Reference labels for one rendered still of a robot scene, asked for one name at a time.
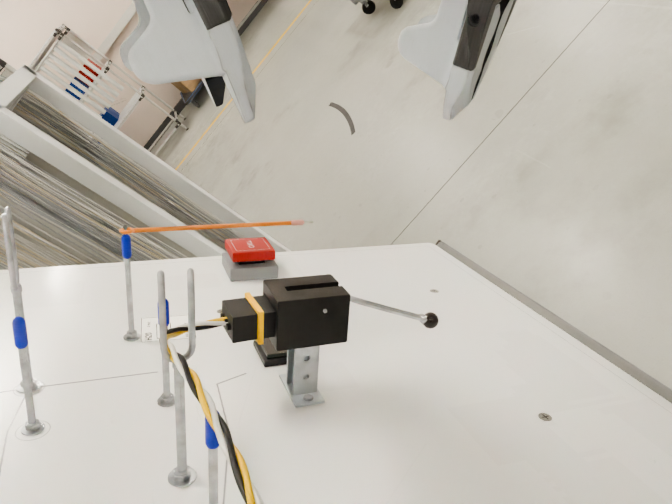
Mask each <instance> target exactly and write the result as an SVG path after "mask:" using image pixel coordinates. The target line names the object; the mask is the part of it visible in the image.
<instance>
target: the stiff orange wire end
mask: <svg viewBox="0 0 672 504"><path fill-rule="evenodd" d="M304 223H313V221H304V220H291V221H276V222H255V223H233V224H212V225H191V226H170V227H149V228H130V227H128V228H127V230H124V229H123V228H121V229H119V232H120V233H122V234H130V233H142V232H162V231H182V230H202V229H222V228H242V227H262V226H282V225H292V226H296V225H303V224H304Z"/></svg>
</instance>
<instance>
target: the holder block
mask: <svg viewBox="0 0 672 504"><path fill-rule="evenodd" d="M263 295H266V296H267V298H268V299H269V301H270V303H271V304H272V306H273V307H274V309H275V310H276V315H275V337H269V339H270V340H271V342H272V344H273V346H274V347H275V349H276V351H283V350H291V349H298V348H306V347H313V346H321V345H328V344H336V343H343V342H347V334H348V321H349V309H350V294H349V293H348V292H347V291H346V289H345V288H344V287H343V286H339V282H338V281H337V280H336V279H335V278H334V277H333V276H332V275H331V274H326V275H315V276H303V277H292V278H280V279H269V280H264V281H263ZM324 309H327V313H324V312H323V310H324Z"/></svg>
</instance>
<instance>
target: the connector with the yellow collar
mask: <svg viewBox="0 0 672 504"><path fill-rule="evenodd" d="M253 298H254V299H255V300H256V302H257V303H258V304H259V306H260V307H261V309H262V310H263V311H264V338H269V337H275V315H276V310H275V309H274V307H273V306H272V304H271V303H270V301H269V299H268V298H267V296H266V295H261V296H253ZM221 317H227V319H224V321H225V322H228V323H226V325H223V327H224V329H225V330H226V332H227V334H228V336H229V338H230V339H231V341H232V343H237V342H244V341H250V340H256V339H257V318H258V314H257V313H256V311H255V310H254V309H253V307H252V306H251V304H250V303H249V302H248V300H247V299H246V298H238V299H230V300H222V313H221V314H220V318H221Z"/></svg>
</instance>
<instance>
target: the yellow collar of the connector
mask: <svg viewBox="0 0 672 504"><path fill-rule="evenodd" d="M245 298H246V299H247V300H248V302H249V303H250V304H251V306H252V307H253V309H254V310H255V311H256V313H257V314H258V318H257V339H256V341H257V343H258V344H263V339H264V311H263V310H262V309H261V307H260V306H259V304H258V303H257V302H256V300H255V299H254V298H253V296H252V295H251V294H250V292H246V293H245Z"/></svg>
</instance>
